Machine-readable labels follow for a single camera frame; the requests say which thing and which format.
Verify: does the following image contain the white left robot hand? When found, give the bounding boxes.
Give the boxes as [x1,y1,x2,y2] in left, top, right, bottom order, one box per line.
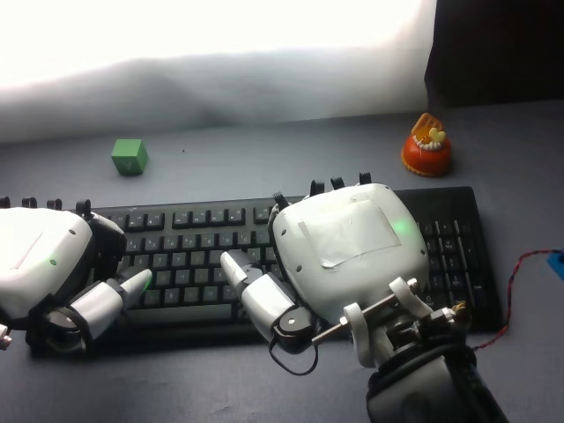
[0,196,155,356]

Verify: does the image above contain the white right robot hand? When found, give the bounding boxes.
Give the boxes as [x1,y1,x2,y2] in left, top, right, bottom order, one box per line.
[219,170,432,356]

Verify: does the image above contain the black computer keyboard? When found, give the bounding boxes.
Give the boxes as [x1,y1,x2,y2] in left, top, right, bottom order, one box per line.
[72,185,504,348]

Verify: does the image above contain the orange toy cake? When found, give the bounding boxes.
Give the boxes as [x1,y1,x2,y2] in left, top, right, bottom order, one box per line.
[400,112,454,179]

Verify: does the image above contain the green cube block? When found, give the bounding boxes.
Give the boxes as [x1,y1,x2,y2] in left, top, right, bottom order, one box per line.
[109,138,150,177]

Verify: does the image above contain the grey table cloth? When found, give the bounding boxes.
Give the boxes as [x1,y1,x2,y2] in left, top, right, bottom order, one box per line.
[0,103,564,423]

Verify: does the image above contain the blue plastic piece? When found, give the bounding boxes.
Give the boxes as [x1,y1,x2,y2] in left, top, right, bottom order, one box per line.
[545,249,564,281]

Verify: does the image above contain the white backdrop cloth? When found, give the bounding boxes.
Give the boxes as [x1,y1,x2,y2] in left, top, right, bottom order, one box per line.
[0,0,438,145]

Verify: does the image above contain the dark panel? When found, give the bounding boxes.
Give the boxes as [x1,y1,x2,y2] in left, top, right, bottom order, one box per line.
[423,0,564,109]

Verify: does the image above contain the thin black thumb cable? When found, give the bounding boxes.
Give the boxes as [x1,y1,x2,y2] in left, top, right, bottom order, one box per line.
[267,337,320,377]

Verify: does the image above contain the red and black wire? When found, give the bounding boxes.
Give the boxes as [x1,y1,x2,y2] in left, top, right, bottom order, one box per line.
[470,249,564,353]

